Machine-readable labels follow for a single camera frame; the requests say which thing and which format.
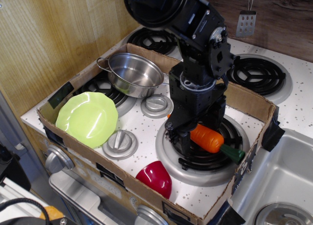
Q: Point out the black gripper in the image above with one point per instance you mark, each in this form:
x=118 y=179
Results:
x=193 y=104

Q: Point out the orange toy carrot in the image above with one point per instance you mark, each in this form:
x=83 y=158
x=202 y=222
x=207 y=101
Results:
x=211 y=150

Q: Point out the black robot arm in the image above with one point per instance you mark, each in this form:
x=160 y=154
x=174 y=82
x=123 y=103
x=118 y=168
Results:
x=197 y=83

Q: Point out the silver knob near plate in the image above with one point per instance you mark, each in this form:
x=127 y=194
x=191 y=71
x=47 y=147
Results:
x=120 y=145

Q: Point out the light green plastic plate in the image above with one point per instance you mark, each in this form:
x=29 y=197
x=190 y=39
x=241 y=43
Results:
x=90 y=118

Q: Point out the front right black burner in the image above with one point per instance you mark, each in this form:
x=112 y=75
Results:
x=167 y=154

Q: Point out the black burner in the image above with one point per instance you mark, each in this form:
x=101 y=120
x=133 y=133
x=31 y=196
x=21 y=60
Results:
x=167 y=154
x=100 y=83
x=159 y=41
x=263 y=76

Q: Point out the silver knob centre stove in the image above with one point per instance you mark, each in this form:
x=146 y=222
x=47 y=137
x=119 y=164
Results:
x=156 y=106

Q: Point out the red plastic bowl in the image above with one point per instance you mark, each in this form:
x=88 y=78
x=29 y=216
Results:
x=156 y=177

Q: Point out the small steel pot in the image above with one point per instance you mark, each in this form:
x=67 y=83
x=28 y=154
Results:
x=131 y=74

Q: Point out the silver front oven knob right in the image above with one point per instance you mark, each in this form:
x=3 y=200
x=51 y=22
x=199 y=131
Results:
x=147 y=216

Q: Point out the silver oven knob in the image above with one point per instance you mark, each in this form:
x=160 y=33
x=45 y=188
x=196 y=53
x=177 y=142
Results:
x=57 y=160
x=147 y=216

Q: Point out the front left black burner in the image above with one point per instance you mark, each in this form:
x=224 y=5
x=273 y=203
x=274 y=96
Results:
x=100 y=83

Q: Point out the back right black burner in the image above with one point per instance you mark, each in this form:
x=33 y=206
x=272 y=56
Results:
x=263 y=76

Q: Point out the back left black burner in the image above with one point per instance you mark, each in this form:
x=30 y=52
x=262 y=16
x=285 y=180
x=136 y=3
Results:
x=159 y=41

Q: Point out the grey toy sink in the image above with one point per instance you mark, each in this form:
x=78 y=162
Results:
x=279 y=188

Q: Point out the cardboard fence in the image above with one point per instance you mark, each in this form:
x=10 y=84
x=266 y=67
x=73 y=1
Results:
x=194 y=202

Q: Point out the silver front oven knob left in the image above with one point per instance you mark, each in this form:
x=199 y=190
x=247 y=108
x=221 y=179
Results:
x=57 y=160

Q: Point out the hanging steel slotted spatula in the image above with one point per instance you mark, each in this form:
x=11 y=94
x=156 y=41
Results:
x=246 y=21

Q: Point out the orange object bottom left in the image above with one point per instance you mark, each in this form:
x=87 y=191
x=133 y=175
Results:
x=53 y=213

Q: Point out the black device left edge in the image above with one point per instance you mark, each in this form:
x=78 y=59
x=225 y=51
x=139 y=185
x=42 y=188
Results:
x=10 y=168

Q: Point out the silver oven door handle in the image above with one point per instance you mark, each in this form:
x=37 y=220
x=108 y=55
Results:
x=82 y=202

